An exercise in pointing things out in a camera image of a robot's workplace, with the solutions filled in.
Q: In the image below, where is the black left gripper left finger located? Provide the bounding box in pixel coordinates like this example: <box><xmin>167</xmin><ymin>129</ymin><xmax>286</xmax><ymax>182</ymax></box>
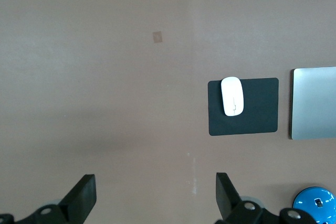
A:
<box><xmin>15</xmin><ymin>174</ymin><xmax>97</xmax><ymax>224</ymax></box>

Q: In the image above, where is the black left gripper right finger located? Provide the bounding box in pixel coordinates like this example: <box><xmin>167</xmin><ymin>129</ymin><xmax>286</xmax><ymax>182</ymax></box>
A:
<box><xmin>215</xmin><ymin>172</ymin><xmax>279</xmax><ymax>224</ymax></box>

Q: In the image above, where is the black mouse pad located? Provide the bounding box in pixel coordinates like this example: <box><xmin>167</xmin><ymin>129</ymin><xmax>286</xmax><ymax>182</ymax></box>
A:
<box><xmin>207</xmin><ymin>77</ymin><xmax>279</xmax><ymax>137</ymax></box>

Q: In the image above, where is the silver closed laptop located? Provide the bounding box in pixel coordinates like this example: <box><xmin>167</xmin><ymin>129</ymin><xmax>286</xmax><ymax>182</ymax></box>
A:
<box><xmin>289</xmin><ymin>66</ymin><xmax>336</xmax><ymax>141</ymax></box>

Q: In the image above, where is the white computer mouse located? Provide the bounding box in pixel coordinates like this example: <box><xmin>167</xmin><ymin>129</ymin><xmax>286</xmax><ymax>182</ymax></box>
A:
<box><xmin>220</xmin><ymin>76</ymin><xmax>245</xmax><ymax>117</ymax></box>

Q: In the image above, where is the blue desk lamp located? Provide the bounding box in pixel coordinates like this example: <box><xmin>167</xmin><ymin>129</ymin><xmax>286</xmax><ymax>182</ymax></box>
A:
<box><xmin>292</xmin><ymin>186</ymin><xmax>336</xmax><ymax>224</ymax></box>

